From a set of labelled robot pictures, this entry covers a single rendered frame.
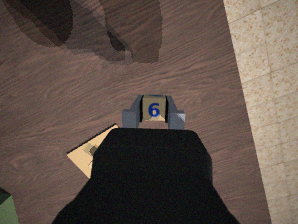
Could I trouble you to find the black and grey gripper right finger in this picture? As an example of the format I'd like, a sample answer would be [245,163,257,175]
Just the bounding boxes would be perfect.
[165,96,185,130]

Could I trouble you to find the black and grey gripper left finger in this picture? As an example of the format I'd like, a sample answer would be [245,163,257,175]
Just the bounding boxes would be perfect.
[122,95,144,128]

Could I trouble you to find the tan flat mat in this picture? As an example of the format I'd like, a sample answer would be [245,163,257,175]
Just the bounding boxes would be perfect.
[67,124,119,179]

